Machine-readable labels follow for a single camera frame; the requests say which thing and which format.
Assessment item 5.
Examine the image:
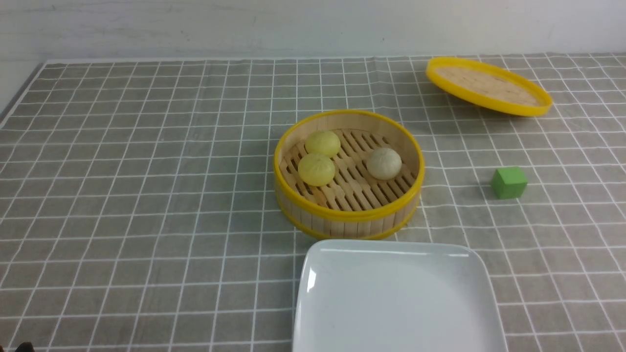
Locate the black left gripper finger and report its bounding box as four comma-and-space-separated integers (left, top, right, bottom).
14, 342, 34, 352

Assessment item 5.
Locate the yellow steamed bun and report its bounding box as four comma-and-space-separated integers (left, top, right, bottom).
305, 130, 341, 158
297, 153, 336, 187

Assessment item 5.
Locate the white steamed bun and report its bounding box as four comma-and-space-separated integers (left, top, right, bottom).
366, 148, 402, 180

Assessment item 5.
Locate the white square plate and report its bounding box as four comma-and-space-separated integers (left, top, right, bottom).
291, 239, 508, 352

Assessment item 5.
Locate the grey checkered tablecloth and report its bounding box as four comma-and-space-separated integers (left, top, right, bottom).
0, 53, 626, 352

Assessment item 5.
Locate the bamboo steamer basket yellow rim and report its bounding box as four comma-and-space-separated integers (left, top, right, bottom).
273, 110, 425, 239

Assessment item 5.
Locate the green cube block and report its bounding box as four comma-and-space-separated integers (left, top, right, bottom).
491, 166, 528, 199

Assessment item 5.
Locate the yellow rimmed bamboo steamer lid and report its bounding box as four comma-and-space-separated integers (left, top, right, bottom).
425, 57, 554, 116

